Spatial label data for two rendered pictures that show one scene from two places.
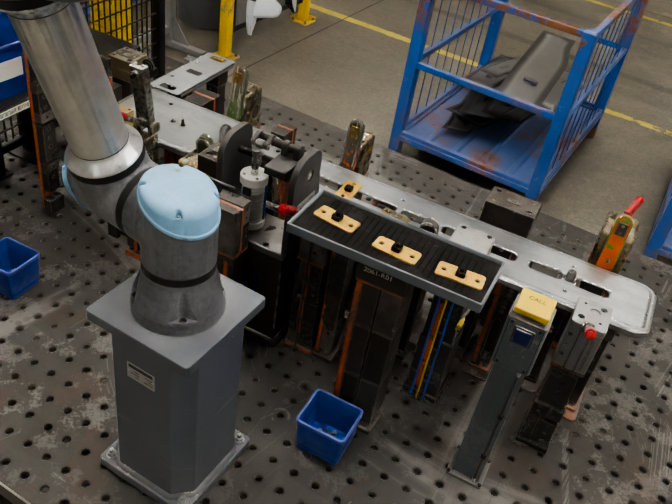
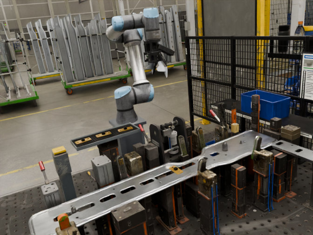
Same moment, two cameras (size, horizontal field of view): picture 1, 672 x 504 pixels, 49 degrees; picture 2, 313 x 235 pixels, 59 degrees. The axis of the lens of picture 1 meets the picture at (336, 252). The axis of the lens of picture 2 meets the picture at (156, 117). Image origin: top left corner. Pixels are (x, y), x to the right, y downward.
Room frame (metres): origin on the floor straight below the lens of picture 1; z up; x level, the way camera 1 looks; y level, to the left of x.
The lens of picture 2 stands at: (2.21, -1.00, 1.74)
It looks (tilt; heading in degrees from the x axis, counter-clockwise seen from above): 20 degrees down; 131
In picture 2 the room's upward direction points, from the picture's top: 6 degrees counter-clockwise
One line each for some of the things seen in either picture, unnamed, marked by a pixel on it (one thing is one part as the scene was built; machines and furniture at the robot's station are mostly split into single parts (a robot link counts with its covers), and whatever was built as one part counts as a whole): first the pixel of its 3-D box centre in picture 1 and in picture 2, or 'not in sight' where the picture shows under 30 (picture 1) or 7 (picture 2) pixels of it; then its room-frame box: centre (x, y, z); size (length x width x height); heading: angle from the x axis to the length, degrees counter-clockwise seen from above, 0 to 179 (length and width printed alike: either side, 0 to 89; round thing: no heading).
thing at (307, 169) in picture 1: (263, 236); (171, 158); (1.28, 0.16, 0.94); 0.18 x 0.13 x 0.49; 70
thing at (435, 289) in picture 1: (395, 246); (105, 135); (1.04, -0.10, 1.16); 0.37 x 0.14 x 0.02; 70
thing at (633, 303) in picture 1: (357, 194); (173, 172); (1.44, -0.02, 1.00); 1.38 x 0.22 x 0.02; 70
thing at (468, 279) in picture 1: (461, 273); (83, 140); (0.99, -0.22, 1.17); 0.08 x 0.04 x 0.01; 73
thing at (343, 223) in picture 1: (337, 217); (125, 128); (1.09, 0.01, 1.17); 0.08 x 0.04 x 0.01; 62
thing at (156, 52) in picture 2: not in sight; (153, 51); (1.23, 0.16, 1.58); 0.09 x 0.08 x 0.12; 69
